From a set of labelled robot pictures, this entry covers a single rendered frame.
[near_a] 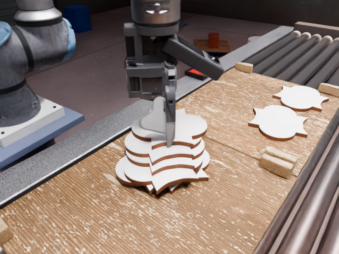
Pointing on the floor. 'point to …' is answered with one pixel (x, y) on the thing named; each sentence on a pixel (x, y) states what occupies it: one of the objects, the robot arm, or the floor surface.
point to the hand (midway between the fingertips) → (169, 126)
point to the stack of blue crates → (78, 17)
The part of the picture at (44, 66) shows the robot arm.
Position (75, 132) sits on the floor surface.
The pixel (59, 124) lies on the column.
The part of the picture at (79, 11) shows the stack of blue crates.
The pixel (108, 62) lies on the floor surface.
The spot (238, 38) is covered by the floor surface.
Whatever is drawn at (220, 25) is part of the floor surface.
